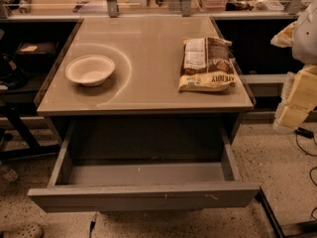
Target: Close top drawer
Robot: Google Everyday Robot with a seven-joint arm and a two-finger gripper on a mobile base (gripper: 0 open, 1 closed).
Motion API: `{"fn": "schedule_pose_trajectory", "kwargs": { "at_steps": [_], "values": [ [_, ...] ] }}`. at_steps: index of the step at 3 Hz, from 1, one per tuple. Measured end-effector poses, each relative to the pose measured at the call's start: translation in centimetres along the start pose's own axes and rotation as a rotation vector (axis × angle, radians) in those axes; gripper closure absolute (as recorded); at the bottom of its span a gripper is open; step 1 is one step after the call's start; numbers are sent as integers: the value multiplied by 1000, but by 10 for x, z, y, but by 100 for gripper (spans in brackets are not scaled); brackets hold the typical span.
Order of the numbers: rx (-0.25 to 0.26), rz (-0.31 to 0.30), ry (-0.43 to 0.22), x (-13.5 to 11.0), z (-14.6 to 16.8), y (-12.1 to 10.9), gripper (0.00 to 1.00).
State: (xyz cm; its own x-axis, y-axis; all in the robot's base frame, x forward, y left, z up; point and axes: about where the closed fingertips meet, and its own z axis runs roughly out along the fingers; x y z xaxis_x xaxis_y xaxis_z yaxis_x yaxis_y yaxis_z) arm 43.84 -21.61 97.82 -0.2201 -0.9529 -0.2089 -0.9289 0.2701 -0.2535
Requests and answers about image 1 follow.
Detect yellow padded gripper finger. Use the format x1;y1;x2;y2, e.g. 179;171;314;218
273;102;309;134

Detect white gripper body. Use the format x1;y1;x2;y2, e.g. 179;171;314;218
281;64;317;113

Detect grey top drawer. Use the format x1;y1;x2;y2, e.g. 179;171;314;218
28;117;260;212

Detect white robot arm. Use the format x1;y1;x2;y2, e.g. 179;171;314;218
270;0;317;134

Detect brown yellow snack bag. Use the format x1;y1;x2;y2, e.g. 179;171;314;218
178;37;236;92

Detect black metal stand base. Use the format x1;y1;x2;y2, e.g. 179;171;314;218
256;188;317;238

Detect white paper bowl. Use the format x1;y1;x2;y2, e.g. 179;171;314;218
65;55;115;87

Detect black box on shelf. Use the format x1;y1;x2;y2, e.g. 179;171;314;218
15;42;57;72

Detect white perforated shoe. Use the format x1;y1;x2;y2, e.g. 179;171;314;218
0;223;44;238

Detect black power adapter cable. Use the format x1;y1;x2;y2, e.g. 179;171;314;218
294;127;317;220

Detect left metal frame post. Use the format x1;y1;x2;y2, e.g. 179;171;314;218
106;0;119;18

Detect black floor cable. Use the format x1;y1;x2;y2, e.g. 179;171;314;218
88;211;99;238

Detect black side table frame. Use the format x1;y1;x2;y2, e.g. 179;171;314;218
0;103;60;161

